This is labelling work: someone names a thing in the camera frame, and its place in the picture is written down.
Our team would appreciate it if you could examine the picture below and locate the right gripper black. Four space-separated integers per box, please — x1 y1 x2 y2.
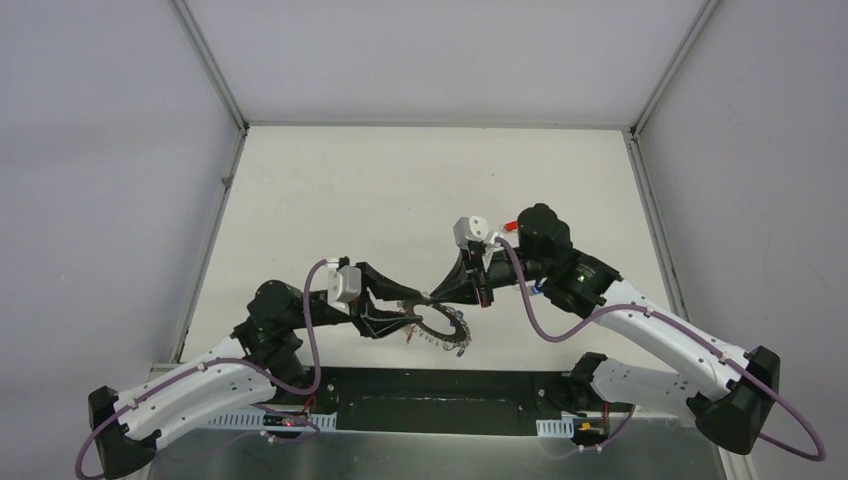
429 246 549 309

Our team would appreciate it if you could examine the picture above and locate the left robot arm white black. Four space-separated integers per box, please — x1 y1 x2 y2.
78 257 423 479

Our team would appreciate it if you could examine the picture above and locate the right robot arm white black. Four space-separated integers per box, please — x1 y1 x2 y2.
432 203 781 455

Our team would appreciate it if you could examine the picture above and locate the left electronics board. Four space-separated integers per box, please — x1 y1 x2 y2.
263 412 309 428

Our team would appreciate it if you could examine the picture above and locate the electronics board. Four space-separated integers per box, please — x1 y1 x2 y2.
573 418 609 442
263 412 309 428

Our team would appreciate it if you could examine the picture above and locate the right electronics board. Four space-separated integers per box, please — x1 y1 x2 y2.
573 418 609 442

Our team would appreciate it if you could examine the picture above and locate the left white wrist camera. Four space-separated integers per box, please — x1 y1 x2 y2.
326 257 362 312

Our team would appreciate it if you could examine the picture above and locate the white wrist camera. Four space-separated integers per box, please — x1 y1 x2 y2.
326 257 362 312
452 216 491 250

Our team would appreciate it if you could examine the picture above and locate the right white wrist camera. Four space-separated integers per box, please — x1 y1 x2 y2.
452 216 491 250

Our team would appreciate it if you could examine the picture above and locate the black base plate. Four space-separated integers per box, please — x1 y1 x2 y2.
309 367 630 437

